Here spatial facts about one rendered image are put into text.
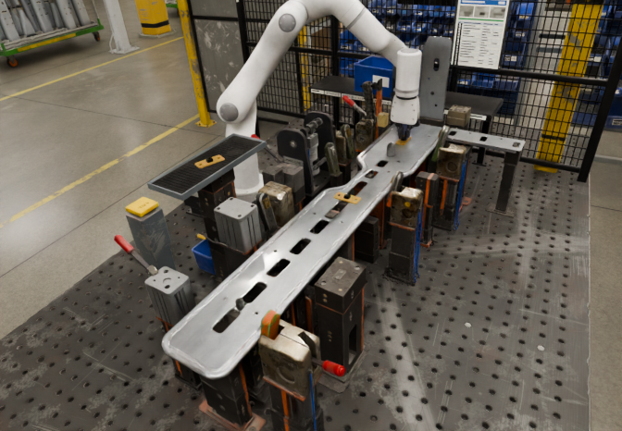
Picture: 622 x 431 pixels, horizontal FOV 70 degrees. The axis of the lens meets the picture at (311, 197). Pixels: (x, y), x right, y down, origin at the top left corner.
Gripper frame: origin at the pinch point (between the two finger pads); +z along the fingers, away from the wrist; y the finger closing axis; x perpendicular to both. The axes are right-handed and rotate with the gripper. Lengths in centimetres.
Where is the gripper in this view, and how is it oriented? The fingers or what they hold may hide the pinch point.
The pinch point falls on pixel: (404, 133)
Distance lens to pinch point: 178.3
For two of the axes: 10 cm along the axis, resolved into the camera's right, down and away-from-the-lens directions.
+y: 8.5, 2.5, -4.7
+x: 5.3, -4.8, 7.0
